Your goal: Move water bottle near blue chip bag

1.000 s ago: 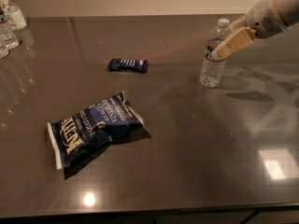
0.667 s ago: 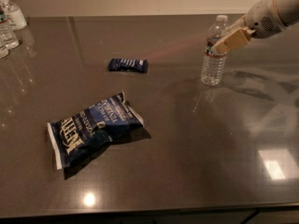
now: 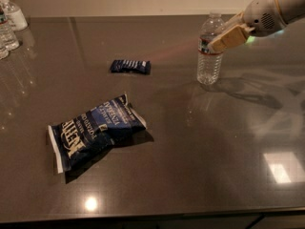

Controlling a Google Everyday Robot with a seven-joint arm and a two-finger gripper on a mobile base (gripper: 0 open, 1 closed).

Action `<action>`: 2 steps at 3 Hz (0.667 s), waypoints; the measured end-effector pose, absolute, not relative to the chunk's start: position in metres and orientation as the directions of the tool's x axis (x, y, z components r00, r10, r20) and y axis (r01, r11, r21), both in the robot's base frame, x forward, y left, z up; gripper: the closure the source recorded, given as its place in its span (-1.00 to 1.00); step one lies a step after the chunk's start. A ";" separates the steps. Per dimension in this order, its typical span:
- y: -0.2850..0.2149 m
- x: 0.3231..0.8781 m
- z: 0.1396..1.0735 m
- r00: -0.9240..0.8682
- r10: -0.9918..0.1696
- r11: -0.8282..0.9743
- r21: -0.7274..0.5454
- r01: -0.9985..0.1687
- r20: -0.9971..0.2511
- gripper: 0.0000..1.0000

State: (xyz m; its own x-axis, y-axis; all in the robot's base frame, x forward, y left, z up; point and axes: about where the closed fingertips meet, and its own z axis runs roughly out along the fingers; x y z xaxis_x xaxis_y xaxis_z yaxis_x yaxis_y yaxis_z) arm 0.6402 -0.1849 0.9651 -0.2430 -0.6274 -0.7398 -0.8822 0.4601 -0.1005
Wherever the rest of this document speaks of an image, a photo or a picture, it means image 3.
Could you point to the white rounded gripper body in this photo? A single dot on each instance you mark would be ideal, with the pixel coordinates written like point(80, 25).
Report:
point(262, 16)

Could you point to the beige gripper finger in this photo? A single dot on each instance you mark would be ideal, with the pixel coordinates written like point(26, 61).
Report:
point(230, 38)
point(237, 19)

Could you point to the clear plastic water bottle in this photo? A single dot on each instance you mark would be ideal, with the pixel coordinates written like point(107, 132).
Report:
point(209, 62)

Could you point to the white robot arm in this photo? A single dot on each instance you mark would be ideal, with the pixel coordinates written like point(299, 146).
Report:
point(291, 10)

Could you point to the blue kettle chip bag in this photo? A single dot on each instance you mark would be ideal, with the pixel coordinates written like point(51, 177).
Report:
point(82, 138)

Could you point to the white hand sanitizer pump bottle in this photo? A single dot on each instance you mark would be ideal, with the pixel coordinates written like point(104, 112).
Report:
point(14, 15)

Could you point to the clear water bottle at left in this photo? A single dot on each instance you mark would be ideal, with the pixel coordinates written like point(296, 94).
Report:
point(7, 35)

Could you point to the clear bottle at left edge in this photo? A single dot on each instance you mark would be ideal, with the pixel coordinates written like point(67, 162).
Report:
point(3, 50)

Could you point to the small dark blue snack packet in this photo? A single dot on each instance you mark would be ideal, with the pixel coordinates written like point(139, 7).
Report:
point(130, 66)

